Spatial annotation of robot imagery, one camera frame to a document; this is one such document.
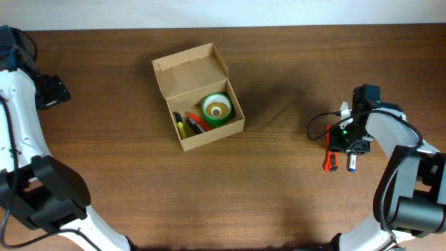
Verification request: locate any blue white marker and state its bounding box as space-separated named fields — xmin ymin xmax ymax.
xmin=348 ymin=154 xmax=357 ymax=172

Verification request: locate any orange utility knife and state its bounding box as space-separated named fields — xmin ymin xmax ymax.
xmin=323 ymin=133 xmax=339 ymax=173

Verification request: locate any yellow highlighter pen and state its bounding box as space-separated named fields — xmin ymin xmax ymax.
xmin=173 ymin=112 xmax=187 ymax=139

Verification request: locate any yellow tape roll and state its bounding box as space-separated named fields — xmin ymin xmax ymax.
xmin=205 ymin=102 xmax=230 ymax=119

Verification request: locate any green tape roll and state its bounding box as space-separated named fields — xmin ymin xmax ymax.
xmin=202 ymin=93 xmax=233 ymax=127

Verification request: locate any brown cardboard box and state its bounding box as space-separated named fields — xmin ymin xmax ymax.
xmin=152 ymin=43 xmax=245 ymax=151

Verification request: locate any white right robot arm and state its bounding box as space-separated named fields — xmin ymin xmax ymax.
xmin=328 ymin=84 xmax=445 ymax=250

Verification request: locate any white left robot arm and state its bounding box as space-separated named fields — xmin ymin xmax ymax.
xmin=1 ymin=25 xmax=137 ymax=250

